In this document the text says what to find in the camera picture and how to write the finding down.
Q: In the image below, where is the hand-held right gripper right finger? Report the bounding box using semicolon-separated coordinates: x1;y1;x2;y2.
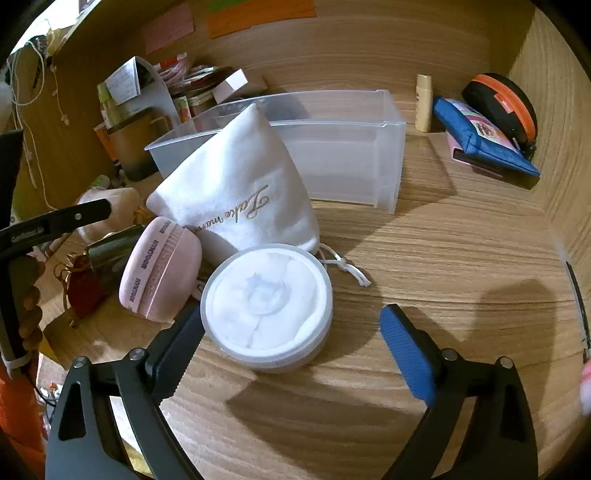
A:
379;304;539;480

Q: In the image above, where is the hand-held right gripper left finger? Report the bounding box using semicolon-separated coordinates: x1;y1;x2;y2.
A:
45;302;206;480

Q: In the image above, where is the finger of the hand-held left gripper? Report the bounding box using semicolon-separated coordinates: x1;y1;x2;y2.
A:
0;130;25;229
25;199;112;246

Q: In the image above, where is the sheer pouch with gold cord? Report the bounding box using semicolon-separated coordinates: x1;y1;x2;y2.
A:
76;187;153;245

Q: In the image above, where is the dark green small tin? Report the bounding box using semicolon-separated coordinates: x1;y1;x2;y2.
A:
85;225;145;287

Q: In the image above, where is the red small pouch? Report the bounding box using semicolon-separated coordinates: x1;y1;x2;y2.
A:
54;253;108;326

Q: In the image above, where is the pink round zip pouch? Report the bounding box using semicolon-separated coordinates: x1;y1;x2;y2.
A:
119;216;204;322

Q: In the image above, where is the white plastic cup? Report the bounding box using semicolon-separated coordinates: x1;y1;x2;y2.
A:
200;243;334;373

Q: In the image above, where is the clear plastic storage box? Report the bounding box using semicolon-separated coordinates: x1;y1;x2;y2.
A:
144;89;408;214

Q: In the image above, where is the person's left forearm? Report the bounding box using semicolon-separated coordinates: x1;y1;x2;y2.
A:
0;364;48;468

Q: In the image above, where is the wooden desktop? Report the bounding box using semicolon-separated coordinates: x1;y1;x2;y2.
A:
37;88;591;480

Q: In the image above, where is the person's left hand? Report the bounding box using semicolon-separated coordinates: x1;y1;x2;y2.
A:
17;261;45;352

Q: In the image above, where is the orange book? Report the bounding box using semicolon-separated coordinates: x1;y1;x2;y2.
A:
94;124;117;163

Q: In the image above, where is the brown mug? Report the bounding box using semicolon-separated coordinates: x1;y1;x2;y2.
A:
107;113;183;182

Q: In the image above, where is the green book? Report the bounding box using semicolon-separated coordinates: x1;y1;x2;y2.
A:
97;82;117;126

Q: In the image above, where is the white handwritten notepad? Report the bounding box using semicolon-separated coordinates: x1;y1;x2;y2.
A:
104;56;160;103

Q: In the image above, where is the pink packaging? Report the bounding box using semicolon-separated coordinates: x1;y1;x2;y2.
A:
157;53;191;86

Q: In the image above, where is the pink flat case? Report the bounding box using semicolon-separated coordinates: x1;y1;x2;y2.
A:
447;131;506;174

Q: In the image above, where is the small white box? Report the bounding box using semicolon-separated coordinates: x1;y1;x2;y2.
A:
212;69;269;105

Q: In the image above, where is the pink sticky note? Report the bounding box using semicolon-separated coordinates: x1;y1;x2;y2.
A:
142;2;195;55

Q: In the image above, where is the blue pencil case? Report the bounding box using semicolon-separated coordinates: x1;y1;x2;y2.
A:
433;97;541;177

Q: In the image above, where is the beige small tube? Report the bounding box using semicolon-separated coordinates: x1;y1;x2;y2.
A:
414;74;434;133

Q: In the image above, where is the black and orange round case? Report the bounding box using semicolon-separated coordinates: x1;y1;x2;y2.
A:
462;73;539;160

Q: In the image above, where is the orange sticky note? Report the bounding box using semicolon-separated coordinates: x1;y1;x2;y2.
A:
205;0;317;39

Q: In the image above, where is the white cable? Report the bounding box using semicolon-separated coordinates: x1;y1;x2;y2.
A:
8;39;71;211

